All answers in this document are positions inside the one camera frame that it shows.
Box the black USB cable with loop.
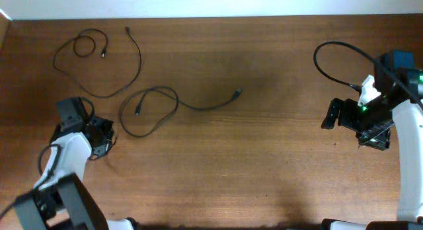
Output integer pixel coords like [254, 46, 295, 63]
[118, 86, 244, 139]

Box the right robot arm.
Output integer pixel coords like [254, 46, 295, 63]
[321, 50, 422, 229]

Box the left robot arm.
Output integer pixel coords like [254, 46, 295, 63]
[13, 97, 140, 229]

